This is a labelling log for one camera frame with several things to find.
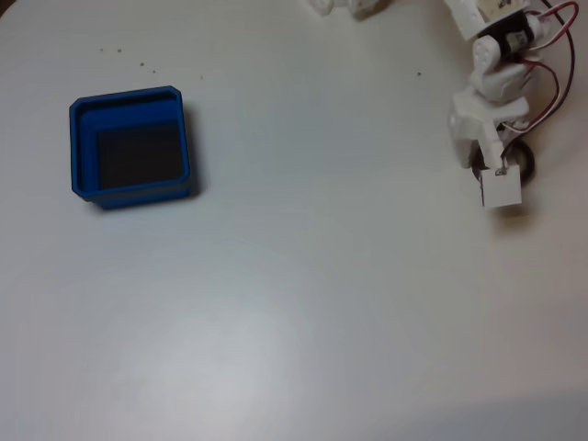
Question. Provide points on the black tape roll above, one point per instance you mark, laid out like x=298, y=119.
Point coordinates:
x=529, y=163

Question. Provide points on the dark grey box liner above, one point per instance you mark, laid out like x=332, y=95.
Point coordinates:
x=138, y=156

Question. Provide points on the blue plastic box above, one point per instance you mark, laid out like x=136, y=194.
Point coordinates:
x=82, y=151

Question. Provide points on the white camera box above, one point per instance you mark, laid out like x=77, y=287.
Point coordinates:
x=500, y=188

